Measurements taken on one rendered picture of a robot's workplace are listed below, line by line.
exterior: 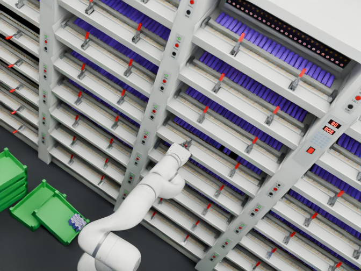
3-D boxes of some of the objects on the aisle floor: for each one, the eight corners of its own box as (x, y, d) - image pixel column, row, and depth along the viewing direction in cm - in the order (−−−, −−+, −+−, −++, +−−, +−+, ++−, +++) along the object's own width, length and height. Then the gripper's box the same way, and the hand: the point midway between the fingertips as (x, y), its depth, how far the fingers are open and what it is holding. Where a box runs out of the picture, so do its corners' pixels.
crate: (86, 223, 238) (89, 220, 233) (65, 246, 224) (69, 243, 218) (53, 193, 236) (57, 189, 230) (30, 214, 222) (34, 210, 216)
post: (48, 164, 260) (60, -115, 132) (38, 157, 261) (41, -126, 134) (66, 149, 273) (94, -117, 146) (57, 142, 275) (76, -127, 147)
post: (206, 276, 239) (400, 73, 112) (194, 268, 241) (373, 58, 113) (217, 253, 253) (402, 50, 126) (206, 245, 255) (378, 37, 127)
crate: (33, 232, 224) (33, 226, 218) (9, 214, 227) (8, 208, 221) (65, 201, 245) (66, 194, 239) (43, 185, 248) (43, 178, 242)
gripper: (189, 164, 157) (203, 146, 172) (160, 146, 159) (177, 129, 174) (182, 176, 161) (197, 157, 176) (155, 157, 163) (172, 140, 178)
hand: (186, 145), depth 173 cm, fingers closed, pressing on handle
